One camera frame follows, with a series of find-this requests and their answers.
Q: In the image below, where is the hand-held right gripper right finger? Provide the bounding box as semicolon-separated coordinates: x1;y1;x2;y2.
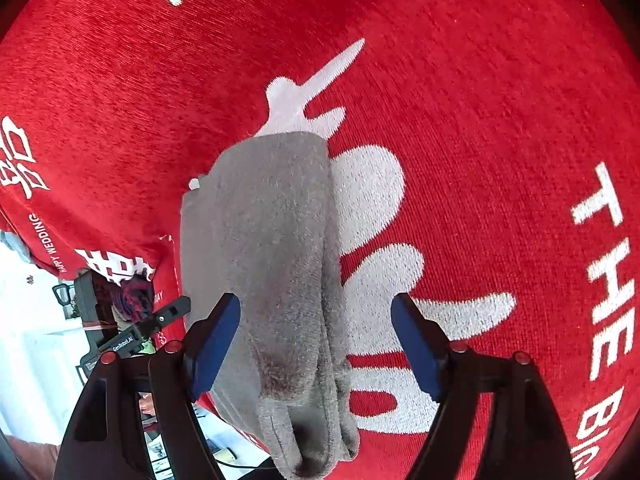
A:
391;292;577;480

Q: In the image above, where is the dark patterned cloth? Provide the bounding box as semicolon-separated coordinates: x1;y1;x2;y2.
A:
112;279;157;320

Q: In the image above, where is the dark box of items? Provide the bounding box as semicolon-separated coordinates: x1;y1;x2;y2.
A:
52;269;120;325

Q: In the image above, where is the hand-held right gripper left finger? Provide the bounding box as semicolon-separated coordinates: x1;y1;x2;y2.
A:
52;292;243;480

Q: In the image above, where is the red printed blanket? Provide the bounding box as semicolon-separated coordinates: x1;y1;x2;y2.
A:
0;0;640;480

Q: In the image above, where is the grey fleece garment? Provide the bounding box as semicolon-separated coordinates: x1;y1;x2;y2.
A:
179;130;362;480

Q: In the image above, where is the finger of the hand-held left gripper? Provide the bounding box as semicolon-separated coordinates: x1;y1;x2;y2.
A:
134;295;193;335

